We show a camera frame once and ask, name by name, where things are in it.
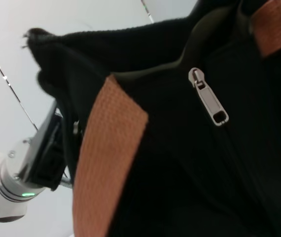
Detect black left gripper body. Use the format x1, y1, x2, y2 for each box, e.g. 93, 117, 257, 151
19, 100, 64, 184

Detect black food bag brown handles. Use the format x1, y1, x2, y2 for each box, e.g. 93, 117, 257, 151
21, 0, 281, 237

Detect silver zipper pull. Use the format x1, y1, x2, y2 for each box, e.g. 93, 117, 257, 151
188, 67, 230, 127

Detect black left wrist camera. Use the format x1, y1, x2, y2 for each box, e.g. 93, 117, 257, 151
38, 145, 66, 192

